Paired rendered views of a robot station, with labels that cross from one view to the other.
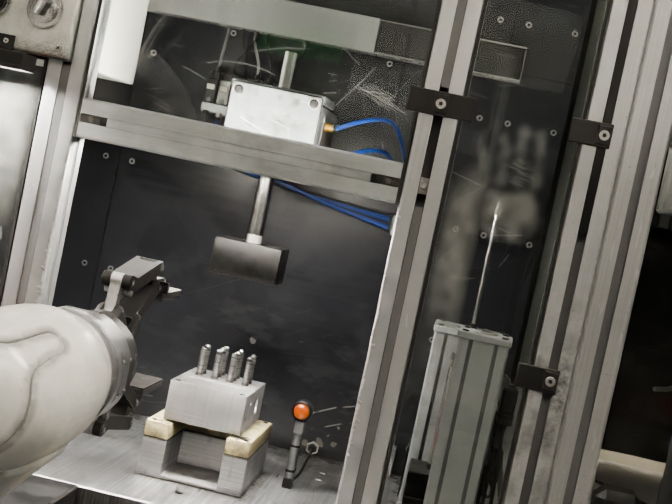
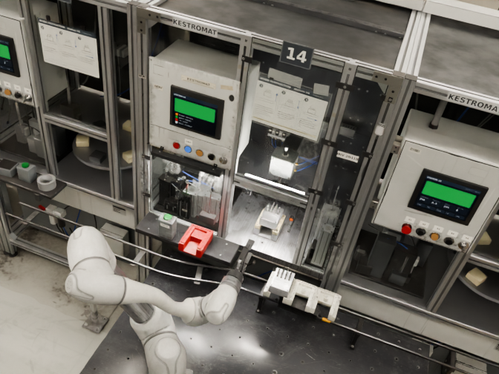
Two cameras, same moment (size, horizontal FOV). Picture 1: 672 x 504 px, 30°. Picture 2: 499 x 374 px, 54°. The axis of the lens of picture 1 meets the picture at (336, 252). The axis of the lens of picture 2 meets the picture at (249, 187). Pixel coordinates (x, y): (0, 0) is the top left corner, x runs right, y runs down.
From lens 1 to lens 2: 1.55 m
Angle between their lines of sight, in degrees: 37
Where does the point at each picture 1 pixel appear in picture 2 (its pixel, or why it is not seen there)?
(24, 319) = (220, 303)
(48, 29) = (224, 164)
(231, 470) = (273, 237)
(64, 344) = (227, 305)
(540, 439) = (337, 253)
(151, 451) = (256, 231)
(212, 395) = (269, 222)
